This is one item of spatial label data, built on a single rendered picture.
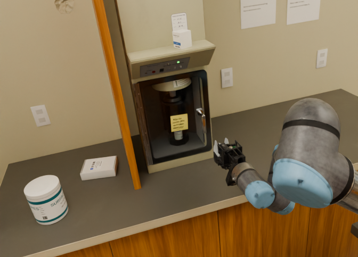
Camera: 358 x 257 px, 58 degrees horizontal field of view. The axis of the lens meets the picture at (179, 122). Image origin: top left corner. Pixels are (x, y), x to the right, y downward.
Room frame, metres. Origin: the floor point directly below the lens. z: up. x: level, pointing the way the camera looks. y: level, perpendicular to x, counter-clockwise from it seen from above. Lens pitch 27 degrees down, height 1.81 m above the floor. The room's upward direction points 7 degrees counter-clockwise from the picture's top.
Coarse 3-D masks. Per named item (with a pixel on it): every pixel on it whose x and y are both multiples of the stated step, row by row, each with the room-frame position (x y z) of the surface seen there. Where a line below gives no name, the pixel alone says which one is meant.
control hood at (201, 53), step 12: (156, 48) 1.23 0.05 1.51; (168, 48) 1.21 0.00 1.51; (192, 48) 1.17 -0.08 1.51; (204, 48) 1.17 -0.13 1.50; (132, 60) 1.11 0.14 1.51; (144, 60) 1.12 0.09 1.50; (156, 60) 1.13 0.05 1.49; (168, 60) 1.16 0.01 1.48; (192, 60) 1.20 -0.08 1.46; (204, 60) 1.22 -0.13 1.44; (132, 72) 1.16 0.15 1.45
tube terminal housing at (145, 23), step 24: (120, 0) 1.22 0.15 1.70; (144, 0) 1.24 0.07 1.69; (168, 0) 1.26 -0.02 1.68; (192, 0) 1.28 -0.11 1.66; (120, 24) 1.24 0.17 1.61; (144, 24) 1.24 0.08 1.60; (168, 24) 1.26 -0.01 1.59; (192, 24) 1.28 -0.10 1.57; (144, 48) 1.23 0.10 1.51; (168, 72) 1.25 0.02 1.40; (168, 168) 1.24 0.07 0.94
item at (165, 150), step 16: (144, 80) 1.22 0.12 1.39; (160, 80) 1.23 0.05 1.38; (176, 80) 1.25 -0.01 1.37; (192, 80) 1.26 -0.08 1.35; (144, 96) 1.22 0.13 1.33; (160, 96) 1.23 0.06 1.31; (176, 96) 1.24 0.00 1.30; (192, 96) 1.26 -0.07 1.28; (208, 96) 1.27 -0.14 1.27; (144, 112) 1.21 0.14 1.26; (160, 112) 1.23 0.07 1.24; (176, 112) 1.24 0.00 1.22; (192, 112) 1.26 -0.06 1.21; (208, 112) 1.27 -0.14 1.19; (160, 128) 1.23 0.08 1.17; (192, 128) 1.26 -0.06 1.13; (208, 128) 1.27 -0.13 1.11; (160, 144) 1.22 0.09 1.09; (176, 144) 1.24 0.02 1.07; (192, 144) 1.25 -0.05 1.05; (208, 144) 1.27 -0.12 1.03; (160, 160) 1.22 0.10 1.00
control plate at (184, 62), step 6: (174, 60) 1.16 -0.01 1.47; (180, 60) 1.18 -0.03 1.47; (186, 60) 1.19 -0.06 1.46; (144, 66) 1.14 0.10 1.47; (150, 66) 1.15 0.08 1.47; (156, 66) 1.16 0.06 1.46; (162, 66) 1.17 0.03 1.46; (168, 66) 1.19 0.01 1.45; (174, 66) 1.20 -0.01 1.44; (186, 66) 1.22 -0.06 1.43; (144, 72) 1.18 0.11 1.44; (150, 72) 1.19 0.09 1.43; (156, 72) 1.20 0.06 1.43; (162, 72) 1.21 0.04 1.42
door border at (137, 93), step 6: (138, 84) 1.21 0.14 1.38; (138, 90) 1.21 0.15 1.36; (138, 96) 1.21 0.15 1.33; (138, 102) 1.21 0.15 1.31; (138, 108) 1.21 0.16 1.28; (138, 114) 1.21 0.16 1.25; (144, 120) 1.21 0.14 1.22; (144, 126) 1.21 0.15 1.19; (144, 132) 1.21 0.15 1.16; (144, 138) 1.21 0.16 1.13; (150, 150) 1.21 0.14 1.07; (150, 156) 1.21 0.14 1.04; (150, 162) 1.21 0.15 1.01
